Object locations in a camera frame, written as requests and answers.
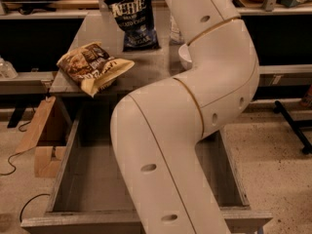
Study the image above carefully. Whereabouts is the black floor cable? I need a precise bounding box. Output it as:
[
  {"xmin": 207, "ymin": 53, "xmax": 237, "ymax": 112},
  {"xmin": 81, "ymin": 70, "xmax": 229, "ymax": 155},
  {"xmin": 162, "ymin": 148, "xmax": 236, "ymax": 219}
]
[{"xmin": 0, "ymin": 120, "xmax": 52, "ymax": 224}]

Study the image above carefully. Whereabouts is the black chair leg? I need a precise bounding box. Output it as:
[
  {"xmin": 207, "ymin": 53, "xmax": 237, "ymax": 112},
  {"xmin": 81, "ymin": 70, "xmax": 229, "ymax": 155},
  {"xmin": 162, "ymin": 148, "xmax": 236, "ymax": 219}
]
[{"xmin": 273, "ymin": 100, "xmax": 312, "ymax": 154}]

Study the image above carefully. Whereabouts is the clear plastic container left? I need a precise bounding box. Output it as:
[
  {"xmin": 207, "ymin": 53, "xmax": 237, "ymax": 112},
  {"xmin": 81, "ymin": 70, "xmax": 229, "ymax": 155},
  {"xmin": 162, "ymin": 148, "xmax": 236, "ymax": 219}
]
[{"xmin": 0, "ymin": 58, "xmax": 18, "ymax": 80}]

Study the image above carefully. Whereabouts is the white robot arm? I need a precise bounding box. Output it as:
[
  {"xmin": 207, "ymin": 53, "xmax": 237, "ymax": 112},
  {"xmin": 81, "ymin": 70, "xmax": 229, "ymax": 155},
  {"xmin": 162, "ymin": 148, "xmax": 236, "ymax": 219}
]
[{"xmin": 110, "ymin": 0, "xmax": 259, "ymax": 234}]

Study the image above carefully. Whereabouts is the grey open drawer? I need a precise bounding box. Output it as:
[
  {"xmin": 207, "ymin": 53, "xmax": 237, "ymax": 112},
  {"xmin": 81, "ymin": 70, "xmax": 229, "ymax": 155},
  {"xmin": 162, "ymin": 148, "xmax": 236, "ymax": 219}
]
[{"xmin": 21, "ymin": 100, "xmax": 272, "ymax": 234}]

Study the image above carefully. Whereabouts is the brown yellow chip bag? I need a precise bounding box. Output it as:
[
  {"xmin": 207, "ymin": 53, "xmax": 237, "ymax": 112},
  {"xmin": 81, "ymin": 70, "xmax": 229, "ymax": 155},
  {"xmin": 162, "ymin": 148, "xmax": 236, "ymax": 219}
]
[{"xmin": 57, "ymin": 42, "xmax": 135, "ymax": 97}]

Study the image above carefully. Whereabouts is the blue kettle chip bag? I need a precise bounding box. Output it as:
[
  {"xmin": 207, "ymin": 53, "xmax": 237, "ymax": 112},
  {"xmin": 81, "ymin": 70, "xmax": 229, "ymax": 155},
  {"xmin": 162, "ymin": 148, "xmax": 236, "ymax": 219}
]
[{"xmin": 103, "ymin": 0, "xmax": 160, "ymax": 52}]

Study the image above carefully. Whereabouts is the white bowl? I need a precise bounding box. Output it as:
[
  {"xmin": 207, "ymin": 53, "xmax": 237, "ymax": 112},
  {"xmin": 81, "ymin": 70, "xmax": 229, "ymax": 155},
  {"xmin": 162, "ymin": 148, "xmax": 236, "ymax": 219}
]
[{"xmin": 178, "ymin": 44, "xmax": 192, "ymax": 70}]

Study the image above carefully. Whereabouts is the cardboard box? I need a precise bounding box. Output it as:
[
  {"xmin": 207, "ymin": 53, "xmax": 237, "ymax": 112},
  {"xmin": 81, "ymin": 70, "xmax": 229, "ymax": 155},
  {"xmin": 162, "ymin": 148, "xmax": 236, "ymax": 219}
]
[{"xmin": 16, "ymin": 97, "xmax": 68, "ymax": 178}]

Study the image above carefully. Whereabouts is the clear plastic water bottle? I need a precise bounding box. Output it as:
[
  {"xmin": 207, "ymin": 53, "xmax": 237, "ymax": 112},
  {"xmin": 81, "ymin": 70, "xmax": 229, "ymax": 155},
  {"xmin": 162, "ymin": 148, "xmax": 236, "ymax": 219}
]
[{"xmin": 170, "ymin": 17, "xmax": 184, "ymax": 44}]

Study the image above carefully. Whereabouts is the grey counter cabinet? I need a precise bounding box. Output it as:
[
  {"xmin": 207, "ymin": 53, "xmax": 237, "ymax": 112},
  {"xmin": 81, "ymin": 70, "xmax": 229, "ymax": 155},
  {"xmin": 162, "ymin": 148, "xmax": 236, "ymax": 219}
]
[{"xmin": 49, "ymin": 7, "xmax": 261, "ymax": 125}]

